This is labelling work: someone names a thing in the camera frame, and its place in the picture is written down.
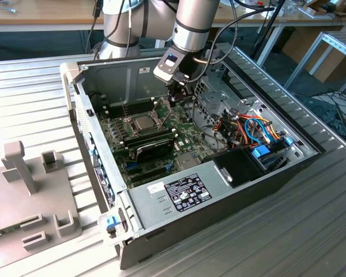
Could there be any silver CPU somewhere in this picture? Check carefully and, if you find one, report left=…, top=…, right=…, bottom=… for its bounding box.
left=131, top=117, right=154, bottom=134

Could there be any CPU socket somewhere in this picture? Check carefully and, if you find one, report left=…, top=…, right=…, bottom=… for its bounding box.
left=126, top=114, right=161, bottom=139

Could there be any metal disk bay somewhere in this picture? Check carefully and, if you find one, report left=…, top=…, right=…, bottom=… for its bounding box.
left=192, top=75, right=243, bottom=128

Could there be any green motherboard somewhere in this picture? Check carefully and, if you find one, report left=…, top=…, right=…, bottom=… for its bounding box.
left=96, top=96, right=228, bottom=187

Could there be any black RAM slot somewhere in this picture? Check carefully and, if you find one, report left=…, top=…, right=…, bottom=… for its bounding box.
left=105, top=101, right=158, bottom=117
left=121, top=128, right=175, bottom=143
left=103, top=97, right=156, bottom=111
left=123, top=132, right=179, bottom=148

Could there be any black tripod pole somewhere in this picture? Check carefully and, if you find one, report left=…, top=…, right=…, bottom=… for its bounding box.
left=252, top=0, right=287, bottom=57

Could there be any black graphics card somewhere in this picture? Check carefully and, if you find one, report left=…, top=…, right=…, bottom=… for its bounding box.
left=128, top=137, right=175, bottom=164

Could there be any silver chipset heatsink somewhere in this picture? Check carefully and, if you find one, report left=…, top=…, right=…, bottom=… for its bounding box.
left=175, top=153, right=199, bottom=171

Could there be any blue disk carrier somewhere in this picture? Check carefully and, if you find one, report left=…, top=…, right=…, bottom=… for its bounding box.
left=251, top=137, right=295, bottom=174

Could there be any wooden desk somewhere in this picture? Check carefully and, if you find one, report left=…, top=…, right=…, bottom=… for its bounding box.
left=0, top=0, right=104, bottom=32
left=210, top=0, right=346, bottom=67

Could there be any black expansion slot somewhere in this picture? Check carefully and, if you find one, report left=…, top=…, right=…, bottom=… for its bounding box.
left=129, top=172, right=166, bottom=186
left=126, top=164, right=170, bottom=177

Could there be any grey power supply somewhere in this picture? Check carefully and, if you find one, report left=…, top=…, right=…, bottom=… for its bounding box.
left=123, top=160, right=237, bottom=231

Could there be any black floor stand base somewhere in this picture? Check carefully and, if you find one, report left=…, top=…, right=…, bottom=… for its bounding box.
left=294, top=91, right=346, bottom=142

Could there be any black open PC case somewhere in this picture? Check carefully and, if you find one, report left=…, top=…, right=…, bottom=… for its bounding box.
left=59, top=43, right=326, bottom=271

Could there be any blue case latch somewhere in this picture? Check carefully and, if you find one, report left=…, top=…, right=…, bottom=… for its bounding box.
left=103, top=215, right=119, bottom=232

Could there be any grey parts rack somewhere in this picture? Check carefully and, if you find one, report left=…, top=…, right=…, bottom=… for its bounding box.
left=0, top=140, right=83, bottom=262

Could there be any green RAM stick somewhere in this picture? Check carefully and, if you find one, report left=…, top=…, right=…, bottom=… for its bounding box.
left=0, top=224, right=21, bottom=241

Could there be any wrist camera with black bracket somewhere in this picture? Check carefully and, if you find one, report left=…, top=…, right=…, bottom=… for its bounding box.
left=153, top=51, right=190, bottom=86

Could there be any black internal cable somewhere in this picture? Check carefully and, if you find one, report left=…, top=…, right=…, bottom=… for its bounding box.
left=181, top=96, right=228, bottom=151

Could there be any thick black cable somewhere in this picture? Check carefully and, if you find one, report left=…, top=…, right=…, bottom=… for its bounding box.
left=200, top=0, right=275, bottom=87

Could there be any orange wire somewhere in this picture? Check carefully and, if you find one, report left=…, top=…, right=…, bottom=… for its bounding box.
left=238, top=114, right=280, bottom=139

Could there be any blue wire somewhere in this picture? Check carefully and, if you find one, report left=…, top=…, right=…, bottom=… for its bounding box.
left=244, top=117, right=268, bottom=145

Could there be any aluminium profile frame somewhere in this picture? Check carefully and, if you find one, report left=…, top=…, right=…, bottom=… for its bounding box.
left=284, top=31, right=346, bottom=96

